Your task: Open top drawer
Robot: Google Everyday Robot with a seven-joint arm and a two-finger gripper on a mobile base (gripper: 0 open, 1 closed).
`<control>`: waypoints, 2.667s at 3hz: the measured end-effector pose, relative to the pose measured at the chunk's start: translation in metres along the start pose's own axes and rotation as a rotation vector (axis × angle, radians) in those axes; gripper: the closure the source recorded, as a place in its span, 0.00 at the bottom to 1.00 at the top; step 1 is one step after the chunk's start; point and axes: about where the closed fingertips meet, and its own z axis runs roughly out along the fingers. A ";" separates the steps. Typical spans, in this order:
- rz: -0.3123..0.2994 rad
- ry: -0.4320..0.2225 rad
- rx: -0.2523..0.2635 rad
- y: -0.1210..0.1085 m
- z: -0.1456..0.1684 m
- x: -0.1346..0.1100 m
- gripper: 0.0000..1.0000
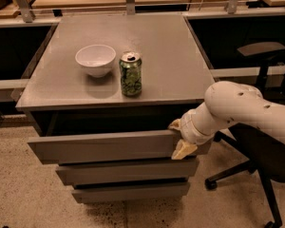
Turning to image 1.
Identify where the grey bottom drawer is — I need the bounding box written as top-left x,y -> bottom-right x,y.
71,181 -> 190,204

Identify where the metal frame post left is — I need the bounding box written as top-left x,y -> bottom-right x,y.
15,0 -> 35,23

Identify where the grey drawer cabinet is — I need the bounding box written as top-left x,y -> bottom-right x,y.
17,15 -> 214,192

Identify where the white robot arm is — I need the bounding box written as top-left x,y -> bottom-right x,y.
168,81 -> 285,160

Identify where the grey top drawer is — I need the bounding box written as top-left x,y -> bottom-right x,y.
27,111 -> 213,165

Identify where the white ceramic bowl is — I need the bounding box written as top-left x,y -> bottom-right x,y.
75,45 -> 116,78

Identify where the grey middle drawer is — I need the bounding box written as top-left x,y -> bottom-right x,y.
56,157 -> 199,186

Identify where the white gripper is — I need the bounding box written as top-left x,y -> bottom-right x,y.
168,109 -> 214,160

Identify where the green soda can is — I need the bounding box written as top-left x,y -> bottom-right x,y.
119,51 -> 142,97

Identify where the grey drawer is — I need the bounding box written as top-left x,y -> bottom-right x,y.
56,157 -> 199,186
71,181 -> 190,204
27,111 -> 213,165

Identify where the black office chair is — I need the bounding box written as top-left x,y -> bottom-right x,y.
205,42 -> 285,228

